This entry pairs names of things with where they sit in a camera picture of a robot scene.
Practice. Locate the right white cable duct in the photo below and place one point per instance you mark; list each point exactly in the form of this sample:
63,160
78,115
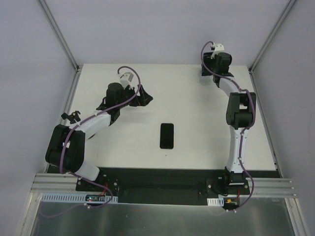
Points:
215,202

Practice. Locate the white cable duct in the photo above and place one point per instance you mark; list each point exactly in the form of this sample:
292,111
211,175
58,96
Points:
77,198
215,202

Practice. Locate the aluminium frame post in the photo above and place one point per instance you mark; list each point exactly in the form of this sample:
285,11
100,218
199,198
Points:
276,27
58,33

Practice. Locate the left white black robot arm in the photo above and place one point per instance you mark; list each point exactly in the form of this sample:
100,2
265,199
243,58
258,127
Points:
66,149

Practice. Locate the left aluminium frame post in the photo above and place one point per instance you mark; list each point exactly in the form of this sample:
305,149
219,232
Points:
58,33

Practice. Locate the black phone centre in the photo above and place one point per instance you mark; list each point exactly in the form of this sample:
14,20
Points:
166,136

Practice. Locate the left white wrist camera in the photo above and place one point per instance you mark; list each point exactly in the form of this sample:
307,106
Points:
125,79

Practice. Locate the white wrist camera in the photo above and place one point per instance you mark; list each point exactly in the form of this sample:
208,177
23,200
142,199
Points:
125,79
217,48

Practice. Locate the black clamp mount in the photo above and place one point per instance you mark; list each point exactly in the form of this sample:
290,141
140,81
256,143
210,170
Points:
72,118

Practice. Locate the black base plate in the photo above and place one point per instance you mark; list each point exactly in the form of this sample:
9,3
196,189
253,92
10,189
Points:
167,186

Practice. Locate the right aluminium frame post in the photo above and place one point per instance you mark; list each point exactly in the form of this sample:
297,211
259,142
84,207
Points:
276,27

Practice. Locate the left white cable duct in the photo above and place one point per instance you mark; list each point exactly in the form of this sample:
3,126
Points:
77,198

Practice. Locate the white phone stand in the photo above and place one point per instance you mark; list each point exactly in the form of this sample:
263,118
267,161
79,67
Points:
205,80

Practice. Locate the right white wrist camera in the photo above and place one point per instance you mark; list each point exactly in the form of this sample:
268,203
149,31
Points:
217,48

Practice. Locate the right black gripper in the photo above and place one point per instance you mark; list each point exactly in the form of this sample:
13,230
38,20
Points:
206,66

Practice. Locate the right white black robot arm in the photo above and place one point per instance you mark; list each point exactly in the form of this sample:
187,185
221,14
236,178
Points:
240,117

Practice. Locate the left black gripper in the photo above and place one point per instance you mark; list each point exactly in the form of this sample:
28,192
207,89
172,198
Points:
137,99

